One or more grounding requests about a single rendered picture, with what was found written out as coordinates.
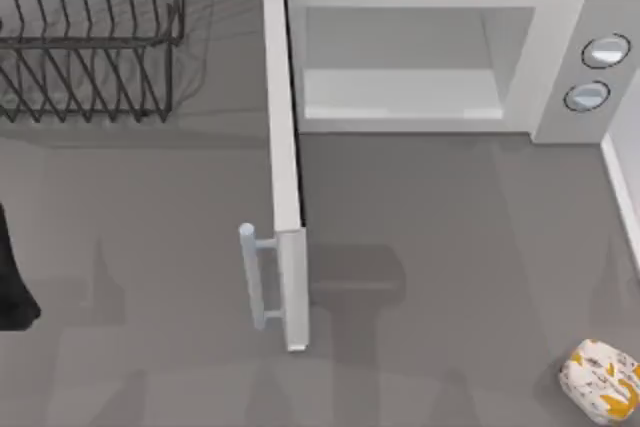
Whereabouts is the pale microwave door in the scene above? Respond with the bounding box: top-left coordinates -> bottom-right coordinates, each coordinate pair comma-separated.
262,0 -> 311,353

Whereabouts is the pale microwave oven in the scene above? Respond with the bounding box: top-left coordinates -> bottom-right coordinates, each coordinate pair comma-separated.
277,0 -> 640,144

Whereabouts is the round microwave knob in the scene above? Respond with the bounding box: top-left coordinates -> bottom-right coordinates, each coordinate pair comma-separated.
580,32 -> 631,70
563,79 -> 612,112

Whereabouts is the white and yellow patterned pouch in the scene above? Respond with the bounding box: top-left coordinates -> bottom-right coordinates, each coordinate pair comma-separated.
558,338 -> 640,426

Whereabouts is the pale metal door handle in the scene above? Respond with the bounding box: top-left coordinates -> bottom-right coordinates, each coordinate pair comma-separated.
238,222 -> 279,331

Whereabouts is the dark wire dish rack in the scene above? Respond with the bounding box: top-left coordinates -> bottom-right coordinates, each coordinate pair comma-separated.
0,0 -> 190,124

